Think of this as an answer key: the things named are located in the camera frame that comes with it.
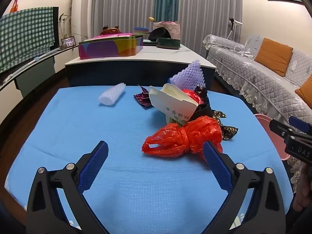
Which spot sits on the mint green tray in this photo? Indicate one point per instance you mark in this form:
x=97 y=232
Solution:
x=148 y=42

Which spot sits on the purple foam net sleeve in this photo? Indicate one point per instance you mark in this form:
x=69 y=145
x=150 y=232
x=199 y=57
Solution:
x=189 y=76

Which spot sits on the white top coffee table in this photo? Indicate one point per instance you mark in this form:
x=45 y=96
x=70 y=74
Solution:
x=156 y=53

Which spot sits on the pink paper sheet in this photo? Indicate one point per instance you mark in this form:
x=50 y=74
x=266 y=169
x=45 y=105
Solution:
x=109 y=36

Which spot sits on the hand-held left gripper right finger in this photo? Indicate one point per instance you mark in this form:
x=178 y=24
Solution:
x=218 y=165

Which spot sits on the white foam net sleeve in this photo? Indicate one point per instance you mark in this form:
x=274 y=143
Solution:
x=111 y=96

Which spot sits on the television cabinet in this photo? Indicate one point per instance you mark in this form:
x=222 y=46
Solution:
x=36 y=73

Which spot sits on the colourful gift box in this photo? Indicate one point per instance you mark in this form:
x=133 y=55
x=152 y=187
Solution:
x=109 y=47

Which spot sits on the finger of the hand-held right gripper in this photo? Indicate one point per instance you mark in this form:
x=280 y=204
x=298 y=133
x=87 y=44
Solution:
x=301 y=124
x=280 y=128

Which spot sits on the orange cushion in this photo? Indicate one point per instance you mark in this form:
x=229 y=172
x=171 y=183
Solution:
x=306 y=92
x=274 y=56

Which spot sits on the pink lace basket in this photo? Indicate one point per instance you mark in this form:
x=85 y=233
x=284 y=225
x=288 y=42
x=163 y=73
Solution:
x=171 y=29

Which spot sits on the potted plant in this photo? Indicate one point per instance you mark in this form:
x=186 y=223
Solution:
x=61 y=19

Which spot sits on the stack of coloured bowls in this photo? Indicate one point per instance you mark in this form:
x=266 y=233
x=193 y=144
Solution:
x=141 y=31

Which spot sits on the grey quilted sofa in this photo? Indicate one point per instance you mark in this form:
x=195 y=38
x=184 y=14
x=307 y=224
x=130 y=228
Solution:
x=243 y=73

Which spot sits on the dark red snack wrapper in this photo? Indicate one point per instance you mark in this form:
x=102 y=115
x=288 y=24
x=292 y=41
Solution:
x=143 y=100

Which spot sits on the brown teapot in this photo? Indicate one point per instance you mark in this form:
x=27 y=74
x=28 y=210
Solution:
x=111 y=31

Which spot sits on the blue tablecloth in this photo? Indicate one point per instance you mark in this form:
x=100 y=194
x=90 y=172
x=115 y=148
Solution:
x=121 y=131

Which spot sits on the small photo frame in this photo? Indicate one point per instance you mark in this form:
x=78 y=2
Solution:
x=68 y=42

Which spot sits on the dark green bowl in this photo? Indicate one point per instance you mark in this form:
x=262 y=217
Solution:
x=168 y=43

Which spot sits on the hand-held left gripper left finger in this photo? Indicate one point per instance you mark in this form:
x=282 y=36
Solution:
x=93 y=168

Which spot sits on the white paper lunch box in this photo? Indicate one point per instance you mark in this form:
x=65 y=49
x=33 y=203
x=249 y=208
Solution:
x=175 y=104

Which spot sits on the black floral cloth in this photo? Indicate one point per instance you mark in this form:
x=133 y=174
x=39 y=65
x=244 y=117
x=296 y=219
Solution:
x=209 y=109

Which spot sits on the white standing air conditioner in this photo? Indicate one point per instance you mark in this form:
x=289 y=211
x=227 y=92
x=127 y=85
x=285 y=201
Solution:
x=81 y=9

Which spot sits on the grey curtain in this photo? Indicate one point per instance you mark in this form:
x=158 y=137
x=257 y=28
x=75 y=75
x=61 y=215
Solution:
x=209 y=9
x=121 y=4

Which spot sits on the teal curtain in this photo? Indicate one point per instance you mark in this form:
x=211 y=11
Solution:
x=167 y=0

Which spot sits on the green checked cloth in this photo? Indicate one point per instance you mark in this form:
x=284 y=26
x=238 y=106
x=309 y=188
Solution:
x=24 y=36

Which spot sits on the red plastic bag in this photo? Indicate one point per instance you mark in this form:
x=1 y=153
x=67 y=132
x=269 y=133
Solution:
x=180 y=136

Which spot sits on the pink basin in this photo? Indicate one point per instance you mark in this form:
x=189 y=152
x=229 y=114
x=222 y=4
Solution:
x=276 y=143

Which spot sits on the black television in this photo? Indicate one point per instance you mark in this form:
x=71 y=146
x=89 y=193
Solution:
x=56 y=29

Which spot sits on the white stick with blue tip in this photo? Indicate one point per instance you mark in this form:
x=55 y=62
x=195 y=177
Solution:
x=36 y=59

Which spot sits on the person's right hand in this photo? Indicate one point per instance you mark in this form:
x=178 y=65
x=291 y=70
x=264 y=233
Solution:
x=302 y=192

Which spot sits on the white floor lamp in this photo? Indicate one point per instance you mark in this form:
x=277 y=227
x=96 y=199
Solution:
x=231 y=22

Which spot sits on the yellow flower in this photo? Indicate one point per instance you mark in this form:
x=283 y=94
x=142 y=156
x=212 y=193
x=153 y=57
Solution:
x=151 y=19

